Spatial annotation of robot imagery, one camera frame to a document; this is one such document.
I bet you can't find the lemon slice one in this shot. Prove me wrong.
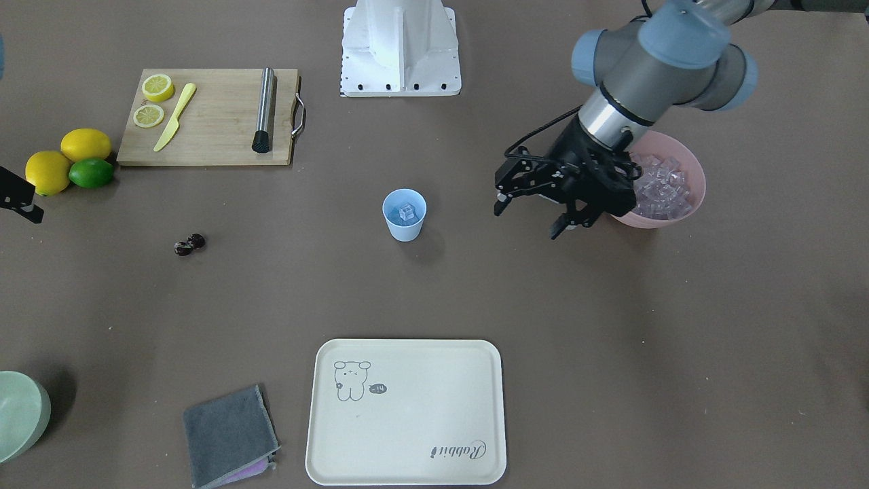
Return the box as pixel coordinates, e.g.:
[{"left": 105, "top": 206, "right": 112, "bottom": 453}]
[{"left": 141, "top": 73, "right": 176, "bottom": 103}]

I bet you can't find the pink bowl of ice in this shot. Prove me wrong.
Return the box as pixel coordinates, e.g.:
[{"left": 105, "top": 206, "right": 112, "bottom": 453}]
[{"left": 615, "top": 130, "right": 707, "bottom": 229}]

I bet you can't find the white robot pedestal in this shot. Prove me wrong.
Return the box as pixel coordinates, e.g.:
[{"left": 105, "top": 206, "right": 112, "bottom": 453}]
[{"left": 339, "top": 1, "right": 462, "bottom": 97}]

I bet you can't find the yellow lemon lower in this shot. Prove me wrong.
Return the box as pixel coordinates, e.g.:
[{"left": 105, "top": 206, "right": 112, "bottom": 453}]
[{"left": 25, "top": 151, "right": 72, "bottom": 197}]

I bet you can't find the mint green bowl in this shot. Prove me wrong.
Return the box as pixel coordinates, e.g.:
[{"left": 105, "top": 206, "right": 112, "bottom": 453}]
[{"left": 1, "top": 371, "right": 52, "bottom": 463}]

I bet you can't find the green lime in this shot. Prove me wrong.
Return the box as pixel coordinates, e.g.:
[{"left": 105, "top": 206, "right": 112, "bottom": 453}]
[{"left": 68, "top": 158, "right": 115, "bottom": 189}]

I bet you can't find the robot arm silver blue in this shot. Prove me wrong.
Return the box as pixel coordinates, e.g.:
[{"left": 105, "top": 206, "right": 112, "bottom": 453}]
[{"left": 494, "top": 1, "right": 773, "bottom": 239}]

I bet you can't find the cream rabbit tray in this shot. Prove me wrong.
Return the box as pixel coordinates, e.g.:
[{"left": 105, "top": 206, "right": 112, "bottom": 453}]
[{"left": 306, "top": 338, "right": 508, "bottom": 486}]

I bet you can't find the dark cherries pair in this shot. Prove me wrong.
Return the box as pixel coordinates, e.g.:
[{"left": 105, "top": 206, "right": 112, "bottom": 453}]
[{"left": 174, "top": 233, "right": 206, "bottom": 256}]

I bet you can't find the yellow lemon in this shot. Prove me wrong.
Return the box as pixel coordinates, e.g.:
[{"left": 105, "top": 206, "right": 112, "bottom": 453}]
[
  {"left": 25, "top": 151, "right": 72, "bottom": 197},
  {"left": 61, "top": 128, "right": 112, "bottom": 163}
]

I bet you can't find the lemon slice two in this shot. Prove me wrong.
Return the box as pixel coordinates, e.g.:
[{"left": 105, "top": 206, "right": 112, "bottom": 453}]
[{"left": 132, "top": 103, "right": 165, "bottom": 129}]

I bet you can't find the light blue plastic cup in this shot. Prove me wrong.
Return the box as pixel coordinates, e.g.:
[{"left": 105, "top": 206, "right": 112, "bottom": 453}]
[{"left": 382, "top": 188, "right": 428, "bottom": 242}]

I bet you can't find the wooden cutting board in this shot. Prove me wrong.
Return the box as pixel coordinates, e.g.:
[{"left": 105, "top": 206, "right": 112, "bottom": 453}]
[{"left": 117, "top": 68, "right": 304, "bottom": 166}]

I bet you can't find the grey folded cloth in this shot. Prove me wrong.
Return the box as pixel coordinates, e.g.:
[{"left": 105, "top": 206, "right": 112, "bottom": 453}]
[{"left": 182, "top": 384, "right": 280, "bottom": 488}]

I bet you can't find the yellow plastic knife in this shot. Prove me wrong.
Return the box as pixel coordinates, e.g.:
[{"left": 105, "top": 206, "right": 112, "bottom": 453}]
[{"left": 152, "top": 83, "right": 198, "bottom": 152}]

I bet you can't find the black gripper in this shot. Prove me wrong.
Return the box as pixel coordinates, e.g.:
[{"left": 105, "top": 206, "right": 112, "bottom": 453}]
[{"left": 494, "top": 115, "right": 642, "bottom": 240}]

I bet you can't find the yellow lemon upper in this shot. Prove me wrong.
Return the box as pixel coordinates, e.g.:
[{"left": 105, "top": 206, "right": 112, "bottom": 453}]
[{"left": 61, "top": 128, "right": 112, "bottom": 163}]

